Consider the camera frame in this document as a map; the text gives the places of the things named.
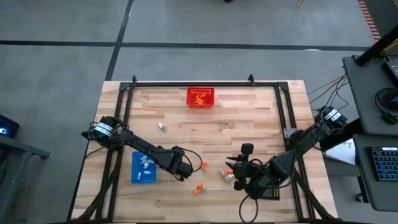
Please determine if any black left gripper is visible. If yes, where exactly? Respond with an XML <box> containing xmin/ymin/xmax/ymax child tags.
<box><xmin>157</xmin><ymin>145</ymin><xmax>194</xmax><ymax>182</ymax></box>

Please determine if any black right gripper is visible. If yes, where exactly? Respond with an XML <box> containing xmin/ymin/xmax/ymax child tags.
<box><xmin>224</xmin><ymin>142</ymin><xmax>275</xmax><ymax>200</ymax></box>

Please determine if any red plastic basket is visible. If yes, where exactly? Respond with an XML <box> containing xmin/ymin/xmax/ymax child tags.
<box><xmin>186</xmin><ymin>86</ymin><xmax>215</xmax><ymax>109</ymax></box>

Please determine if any blue plastic basket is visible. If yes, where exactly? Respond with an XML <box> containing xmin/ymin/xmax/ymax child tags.
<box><xmin>131</xmin><ymin>151</ymin><xmax>158</xmax><ymax>185</ymax></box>

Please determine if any black plastic basket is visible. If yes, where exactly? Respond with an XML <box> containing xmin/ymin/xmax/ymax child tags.
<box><xmin>261</xmin><ymin>186</ymin><xmax>280</xmax><ymax>201</ymax></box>

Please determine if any white paper sheet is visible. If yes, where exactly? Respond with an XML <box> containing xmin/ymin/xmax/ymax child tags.
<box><xmin>323</xmin><ymin>138</ymin><xmax>356</xmax><ymax>166</ymax></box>

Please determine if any grey desk with keyboard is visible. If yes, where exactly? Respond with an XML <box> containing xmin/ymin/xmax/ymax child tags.
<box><xmin>353</xmin><ymin>133</ymin><xmax>398</xmax><ymax>213</ymax></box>

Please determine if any black backlit keyboard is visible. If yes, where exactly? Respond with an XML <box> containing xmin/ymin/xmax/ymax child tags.
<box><xmin>369</xmin><ymin>146</ymin><xmax>398</xmax><ymax>182</ymax></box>

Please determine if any grey metal cart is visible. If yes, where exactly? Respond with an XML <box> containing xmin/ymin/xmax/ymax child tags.
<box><xmin>0</xmin><ymin>135</ymin><xmax>52</xmax><ymax>224</ymax></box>

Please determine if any black computer with blue light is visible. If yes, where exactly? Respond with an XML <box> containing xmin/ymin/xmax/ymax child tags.
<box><xmin>0</xmin><ymin>114</ymin><xmax>20</xmax><ymax>140</ymax></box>

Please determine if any black stand pole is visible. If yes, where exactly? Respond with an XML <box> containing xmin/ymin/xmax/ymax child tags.
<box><xmin>355</xmin><ymin>24</ymin><xmax>398</xmax><ymax>67</ymax></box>

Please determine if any black laptop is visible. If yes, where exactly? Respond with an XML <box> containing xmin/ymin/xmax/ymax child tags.
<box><xmin>381</xmin><ymin>57</ymin><xmax>398</xmax><ymax>88</ymax></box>

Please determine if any orange striped floor tape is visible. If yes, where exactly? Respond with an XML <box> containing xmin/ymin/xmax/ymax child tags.
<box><xmin>357</xmin><ymin>0</ymin><xmax>382</xmax><ymax>42</ymax></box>

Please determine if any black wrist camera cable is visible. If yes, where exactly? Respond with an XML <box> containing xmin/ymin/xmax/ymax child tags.
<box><xmin>182</xmin><ymin>147</ymin><xmax>204</xmax><ymax>174</ymax></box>
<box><xmin>238</xmin><ymin>194</ymin><xmax>259</xmax><ymax>223</ymax></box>

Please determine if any silver mounting bracket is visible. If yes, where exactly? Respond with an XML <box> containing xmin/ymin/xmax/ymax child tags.
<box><xmin>283</xmin><ymin>128</ymin><xmax>300</xmax><ymax>140</ymax></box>

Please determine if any black aluminium table frame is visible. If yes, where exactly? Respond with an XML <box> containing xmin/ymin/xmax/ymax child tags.
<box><xmin>70</xmin><ymin>81</ymin><xmax>340</xmax><ymax>224</ymax></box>

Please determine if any black floor cable bundle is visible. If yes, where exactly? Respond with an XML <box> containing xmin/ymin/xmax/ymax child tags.
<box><xmin>307</xmin><ymin>74</ymin><xmax>351</xmax><ymax>111</ymax></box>

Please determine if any grey desk with cable coil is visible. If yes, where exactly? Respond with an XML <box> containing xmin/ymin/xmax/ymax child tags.
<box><xmin>343</xmin><ymin>55</ymin><xmax>398</xmax><ymax>136</ymax></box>

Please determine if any black cable coil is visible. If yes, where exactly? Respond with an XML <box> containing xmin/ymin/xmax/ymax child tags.
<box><xmin>374</xmin><ymin>87</ymin><xmax>398</xmax><ymax>126</ymax></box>

